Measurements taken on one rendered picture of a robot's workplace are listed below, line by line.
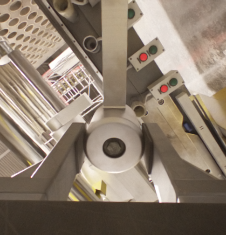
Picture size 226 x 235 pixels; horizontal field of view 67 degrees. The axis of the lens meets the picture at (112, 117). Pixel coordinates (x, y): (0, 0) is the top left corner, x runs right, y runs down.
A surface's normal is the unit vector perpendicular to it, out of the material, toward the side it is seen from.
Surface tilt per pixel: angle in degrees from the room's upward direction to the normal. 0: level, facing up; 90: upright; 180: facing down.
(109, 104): 90
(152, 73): 90
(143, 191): 90
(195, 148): 90
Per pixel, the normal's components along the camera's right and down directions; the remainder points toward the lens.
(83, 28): -0.02, 0.30
